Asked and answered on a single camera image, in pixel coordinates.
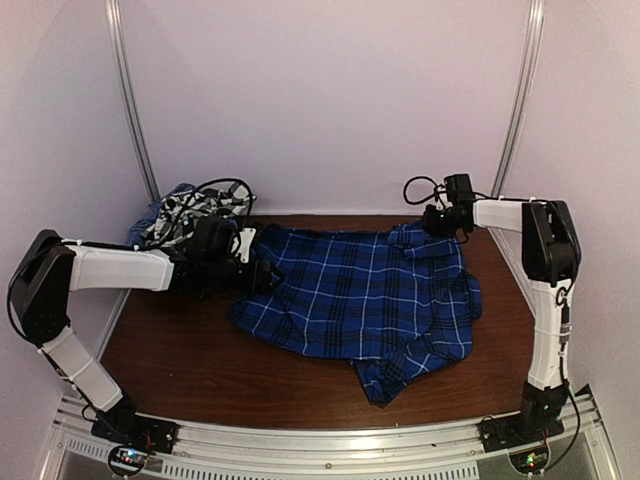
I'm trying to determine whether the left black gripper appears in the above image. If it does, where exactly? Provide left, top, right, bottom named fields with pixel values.
left=205, top=255, right=285, bottom=295

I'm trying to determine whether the blue plaid long sleeve shirt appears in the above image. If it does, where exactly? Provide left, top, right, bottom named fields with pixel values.
left=227, top=223, right=483, bottom=405

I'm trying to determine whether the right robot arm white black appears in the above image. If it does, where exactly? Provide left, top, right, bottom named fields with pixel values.
left=422, top=174, right=581, bottom=442

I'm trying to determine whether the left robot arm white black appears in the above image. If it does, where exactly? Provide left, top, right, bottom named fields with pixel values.
left=7, top=216, right=284, bottom=444

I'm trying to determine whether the black white patterned shirt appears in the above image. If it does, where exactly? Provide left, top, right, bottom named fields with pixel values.
left=142, top=179, right=257, bottom=246

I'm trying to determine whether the small blue check shirt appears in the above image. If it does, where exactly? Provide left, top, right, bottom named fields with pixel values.
left=126, top=183, right=195, bottom=246

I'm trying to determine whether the right black cable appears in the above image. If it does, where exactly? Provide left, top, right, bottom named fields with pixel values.
left=403, top=174, right=449, bottom=206

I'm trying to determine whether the black cable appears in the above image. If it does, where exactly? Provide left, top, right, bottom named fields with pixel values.
left=403, top=174, right=449, bottom=206
left=169, top=178, right=254, bottom=236

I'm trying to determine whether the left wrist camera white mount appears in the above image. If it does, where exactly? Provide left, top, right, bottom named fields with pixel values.
left=231, top=227, right=258, bottom=264

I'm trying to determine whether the left black cable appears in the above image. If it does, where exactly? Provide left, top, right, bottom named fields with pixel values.
left=169, top=178, right=254, bottom=236

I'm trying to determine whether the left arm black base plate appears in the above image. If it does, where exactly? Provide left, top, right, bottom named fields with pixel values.
left=91, top=411, right=178, bottom=454

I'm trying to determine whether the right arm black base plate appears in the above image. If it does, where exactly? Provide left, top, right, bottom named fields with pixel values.
left=477, top=413, right=565, bottom=453

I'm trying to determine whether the right aluminium corner post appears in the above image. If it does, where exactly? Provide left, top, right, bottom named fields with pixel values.
left=490, top=0, right=545, bottom=197

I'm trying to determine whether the aluminium corner post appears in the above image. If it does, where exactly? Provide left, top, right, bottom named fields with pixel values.
left=104, top=0, right=160, bottom=201
left=490, top=0, right=545, bottom=197

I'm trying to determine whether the front aluminium rail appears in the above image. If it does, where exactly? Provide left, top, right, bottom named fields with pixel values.
left=49, top=394, right=609, bottom=480

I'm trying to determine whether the left aluminium corner post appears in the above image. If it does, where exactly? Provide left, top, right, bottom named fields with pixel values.
left=104, top=0, right=160, bottom=201

